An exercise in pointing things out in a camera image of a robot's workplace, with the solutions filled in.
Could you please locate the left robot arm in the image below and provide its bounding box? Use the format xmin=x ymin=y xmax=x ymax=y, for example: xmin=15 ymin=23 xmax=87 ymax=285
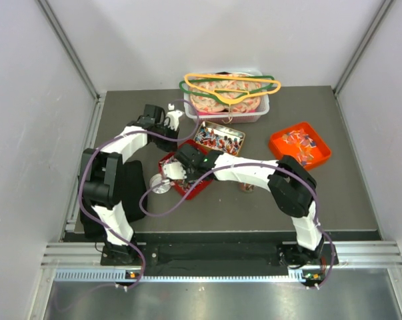
xmin=78 ymin=104 xmax=183 ymax=265

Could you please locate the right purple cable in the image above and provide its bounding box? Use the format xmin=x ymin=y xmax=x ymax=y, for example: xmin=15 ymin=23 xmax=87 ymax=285
xmin=139 ymin=161 xmax=337 ymax=289

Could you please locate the floral fabric item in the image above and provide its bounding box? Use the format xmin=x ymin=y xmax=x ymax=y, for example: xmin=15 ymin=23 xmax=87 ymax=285
xmin=188 ymin=77 xmax=262 ymax=115

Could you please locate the black cloth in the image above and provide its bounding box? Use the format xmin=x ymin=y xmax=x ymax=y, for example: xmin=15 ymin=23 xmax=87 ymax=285
xmin=79 ymin=160 xmax=147 ymax=241

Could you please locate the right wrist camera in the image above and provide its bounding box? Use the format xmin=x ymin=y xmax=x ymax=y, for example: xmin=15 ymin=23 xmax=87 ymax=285
xmin=162 ymin=161 xmax=187 ymax=180

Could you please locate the orange candy tray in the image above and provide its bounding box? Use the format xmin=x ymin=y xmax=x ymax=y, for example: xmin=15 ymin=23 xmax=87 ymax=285
xmin=268 ymin=122 xmax=332 ymax=171

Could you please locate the yellow clothes hanger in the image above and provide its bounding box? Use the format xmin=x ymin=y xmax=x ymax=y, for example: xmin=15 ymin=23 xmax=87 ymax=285
xmin=183 ymin=73 xmax=282 ymax=108

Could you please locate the red candy tray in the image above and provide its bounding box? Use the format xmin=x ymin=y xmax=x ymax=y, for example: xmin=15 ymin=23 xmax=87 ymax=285
xmin=158 ymin=139 xmax=212 ymax=200

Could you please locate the silver jar lid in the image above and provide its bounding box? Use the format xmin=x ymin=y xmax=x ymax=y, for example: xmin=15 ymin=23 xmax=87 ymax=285
xmin=149 ymin=173 xmax=171 ymax=195

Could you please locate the green clothes hanger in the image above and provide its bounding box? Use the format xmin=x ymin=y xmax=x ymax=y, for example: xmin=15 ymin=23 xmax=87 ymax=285
xmin=178 ymin=75 xmax=275 ymax=101

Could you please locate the clear glass jar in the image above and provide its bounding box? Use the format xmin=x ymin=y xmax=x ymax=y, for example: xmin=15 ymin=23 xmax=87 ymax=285
xmin=239 ymin=183 xmax=255 ymax=193

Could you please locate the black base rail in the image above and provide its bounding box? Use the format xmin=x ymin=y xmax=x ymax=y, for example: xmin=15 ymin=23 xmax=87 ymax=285
xmin=100 ymin=231 xmax=321 ymax=277

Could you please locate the gold candy tin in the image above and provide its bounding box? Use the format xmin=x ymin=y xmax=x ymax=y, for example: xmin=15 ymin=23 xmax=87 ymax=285
xmin=193 ymin=121 xmax=245 ymax=156

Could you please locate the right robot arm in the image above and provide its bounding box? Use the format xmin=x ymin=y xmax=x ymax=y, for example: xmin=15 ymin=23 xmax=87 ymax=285
xmin=163 ymin=145 xmax=325 ymax=267

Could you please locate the white plastic basket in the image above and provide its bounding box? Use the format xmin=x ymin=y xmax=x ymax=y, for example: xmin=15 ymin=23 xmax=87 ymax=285
xmin=179 ymin=71 xmax=281 ymax=124

